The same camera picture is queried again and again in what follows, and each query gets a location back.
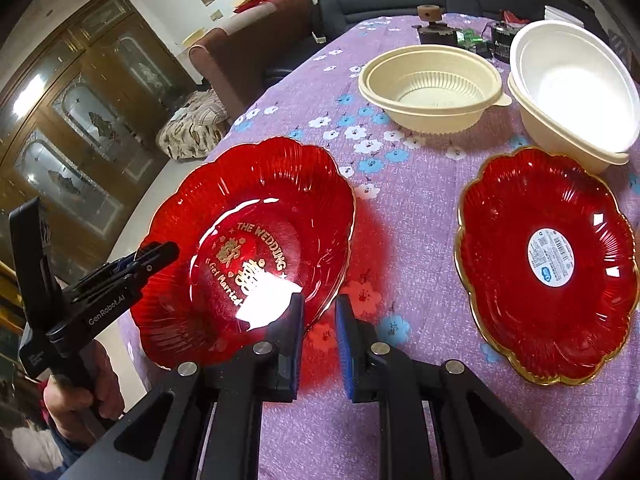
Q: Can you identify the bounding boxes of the black box device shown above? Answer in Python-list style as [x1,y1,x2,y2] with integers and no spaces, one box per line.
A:
[490,22,523,64]

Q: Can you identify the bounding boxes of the cream ribbed plastic bowl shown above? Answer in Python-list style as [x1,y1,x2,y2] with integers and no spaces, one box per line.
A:
[358,44,512,134]

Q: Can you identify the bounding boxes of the purple floral tablecloth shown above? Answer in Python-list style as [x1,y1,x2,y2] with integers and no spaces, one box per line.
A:
[206,11,639,479]

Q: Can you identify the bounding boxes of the patterned blanket bundle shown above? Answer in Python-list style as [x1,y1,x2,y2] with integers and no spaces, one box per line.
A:
[156,89,230,160]

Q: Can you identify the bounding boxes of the large red wedding plate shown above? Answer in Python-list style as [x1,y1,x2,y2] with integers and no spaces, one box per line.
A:
[131,136,356,368]

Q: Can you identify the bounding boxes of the wooden glass cabinet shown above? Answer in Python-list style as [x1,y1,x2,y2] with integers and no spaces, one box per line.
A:
[1,0,194,283]

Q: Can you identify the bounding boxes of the person's left hand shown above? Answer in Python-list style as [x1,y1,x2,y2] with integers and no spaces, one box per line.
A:
[43,340,125,446]

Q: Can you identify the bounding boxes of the red items on armchair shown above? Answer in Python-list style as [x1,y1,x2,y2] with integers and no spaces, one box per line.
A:
[233,0,270,14]

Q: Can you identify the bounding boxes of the red gold-rimmed plate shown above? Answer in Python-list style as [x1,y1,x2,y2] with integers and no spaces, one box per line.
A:
[454,146,639,386]

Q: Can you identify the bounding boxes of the brown armchair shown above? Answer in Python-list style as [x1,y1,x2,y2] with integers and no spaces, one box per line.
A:
[189,0,314,119]

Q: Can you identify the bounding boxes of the black grinder with wooden knob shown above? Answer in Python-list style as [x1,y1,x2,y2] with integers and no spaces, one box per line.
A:
[413,4,458,47]

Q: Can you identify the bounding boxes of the black leather sofa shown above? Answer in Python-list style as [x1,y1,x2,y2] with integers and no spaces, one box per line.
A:
[262,0,608,87]

